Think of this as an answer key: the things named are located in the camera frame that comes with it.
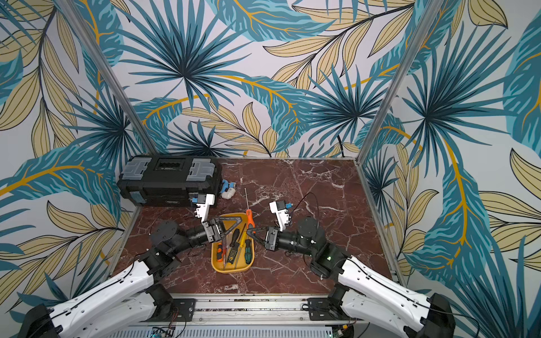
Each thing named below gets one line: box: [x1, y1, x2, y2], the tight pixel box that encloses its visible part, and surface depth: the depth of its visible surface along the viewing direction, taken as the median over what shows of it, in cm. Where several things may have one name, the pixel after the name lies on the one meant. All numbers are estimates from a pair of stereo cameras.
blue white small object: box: [220, 178, 236, 200], surface depth 105 cm
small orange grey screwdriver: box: [216, 242, 223, 263], surface depth 85 cm
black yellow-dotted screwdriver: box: [226, 228, 240, 265], surface depth 86 cm
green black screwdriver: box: [244, 239, 253, 265], surface depth 87 cm
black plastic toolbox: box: [116, 154, 222, 208], surface depth 92 cm
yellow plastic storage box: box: [210, 212, 256, 274], surface depth 86 cm
